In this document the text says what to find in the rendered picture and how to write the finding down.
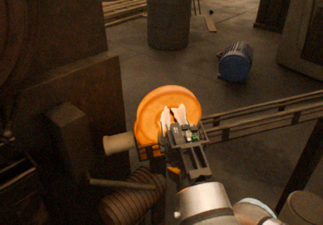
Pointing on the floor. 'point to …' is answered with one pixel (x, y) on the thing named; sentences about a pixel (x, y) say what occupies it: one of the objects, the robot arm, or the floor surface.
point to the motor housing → (132, 199)
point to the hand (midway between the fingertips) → (169, 109)
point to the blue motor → (236, 62)
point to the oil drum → (169, 15)
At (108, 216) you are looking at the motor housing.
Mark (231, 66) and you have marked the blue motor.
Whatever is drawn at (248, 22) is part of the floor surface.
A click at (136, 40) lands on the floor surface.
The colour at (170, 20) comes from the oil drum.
